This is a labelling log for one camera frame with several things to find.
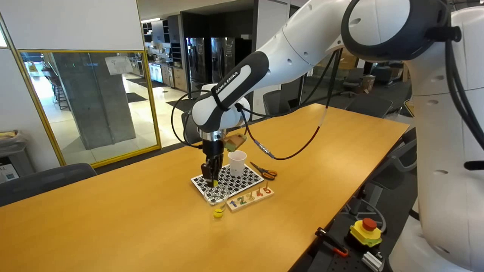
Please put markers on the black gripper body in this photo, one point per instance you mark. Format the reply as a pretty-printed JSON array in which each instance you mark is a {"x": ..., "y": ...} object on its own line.
[{"x": 212, "y": 152}]

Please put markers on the yellow round token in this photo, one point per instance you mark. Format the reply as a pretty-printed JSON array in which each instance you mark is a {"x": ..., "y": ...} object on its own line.
[
  {"x": 218, "y": 213},
  {"x": 215, "y": 182}
]

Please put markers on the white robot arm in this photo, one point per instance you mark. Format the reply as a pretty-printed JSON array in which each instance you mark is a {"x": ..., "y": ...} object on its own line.
[{"x": 303, "y": 39}]

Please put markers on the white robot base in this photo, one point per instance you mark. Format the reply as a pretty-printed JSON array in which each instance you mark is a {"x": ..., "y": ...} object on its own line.
[{"x": 439, "y": 253}]

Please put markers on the white paper cup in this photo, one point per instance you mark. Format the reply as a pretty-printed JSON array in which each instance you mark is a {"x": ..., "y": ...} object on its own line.
[{"x": 238, "y": 163}]

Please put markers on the clear plastic cup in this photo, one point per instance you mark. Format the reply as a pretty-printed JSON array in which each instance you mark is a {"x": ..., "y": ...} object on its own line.
[{"x": 218, "y": 205}]

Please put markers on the black white checkerboard card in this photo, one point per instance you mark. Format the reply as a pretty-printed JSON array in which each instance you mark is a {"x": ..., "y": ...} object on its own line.
[{"x": 236, "y": 187}]

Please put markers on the wooden number puzzle board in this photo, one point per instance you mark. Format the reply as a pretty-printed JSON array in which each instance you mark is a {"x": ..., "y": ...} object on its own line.
[{"x": 250, "y": 197}]

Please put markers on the black floor mat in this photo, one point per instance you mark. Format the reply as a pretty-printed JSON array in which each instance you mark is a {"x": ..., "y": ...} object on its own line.
[
  {"x": 135, "y": 96},
  {"x": 179, "y": 104},
  {"x": 146, "y": 81}
]

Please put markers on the kitchen counter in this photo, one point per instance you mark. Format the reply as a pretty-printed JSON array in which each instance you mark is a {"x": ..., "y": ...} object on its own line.
[{"x": 167, "y": 75}]

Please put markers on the black glass door fridge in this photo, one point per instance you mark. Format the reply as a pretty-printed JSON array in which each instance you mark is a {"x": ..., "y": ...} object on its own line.
[{"x": 217, "y": 60}]

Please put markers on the grey concrete column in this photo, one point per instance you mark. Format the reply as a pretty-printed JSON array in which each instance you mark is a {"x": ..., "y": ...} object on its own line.
[{"x": 96, "y": 99}]

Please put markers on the black orange clamp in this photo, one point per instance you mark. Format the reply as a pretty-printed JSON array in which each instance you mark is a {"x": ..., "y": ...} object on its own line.
[{"x": 332, "y": 241}]

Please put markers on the yellow orange toy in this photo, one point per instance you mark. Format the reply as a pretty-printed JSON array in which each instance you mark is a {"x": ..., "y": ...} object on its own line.
[{"x": 366, "y": 232}]

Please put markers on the small silver metal block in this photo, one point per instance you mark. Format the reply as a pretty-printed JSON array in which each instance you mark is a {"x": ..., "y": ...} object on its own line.
[{"x": 374, "y": 259}]

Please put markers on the white overhead panel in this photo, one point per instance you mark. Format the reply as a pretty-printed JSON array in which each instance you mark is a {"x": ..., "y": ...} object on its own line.
[{"x": 76, "y": 22}]

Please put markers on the grey waste bin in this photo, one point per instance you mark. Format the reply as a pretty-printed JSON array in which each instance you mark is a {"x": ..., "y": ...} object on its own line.
[{"x": 15, "y": 155}]

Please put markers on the yellow frame post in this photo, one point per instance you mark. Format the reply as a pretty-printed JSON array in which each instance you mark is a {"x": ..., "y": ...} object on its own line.
[
  {"x": 153, "y": 99},
  {"x": 43, "y": 113}
]

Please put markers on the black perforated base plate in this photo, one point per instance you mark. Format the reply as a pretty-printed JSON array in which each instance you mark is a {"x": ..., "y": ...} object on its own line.
[{"x": 327, "y": 261}]

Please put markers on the dark grey mount bracket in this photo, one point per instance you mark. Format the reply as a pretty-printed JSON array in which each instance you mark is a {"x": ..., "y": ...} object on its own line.
[{"x": 398, "y": 160}]

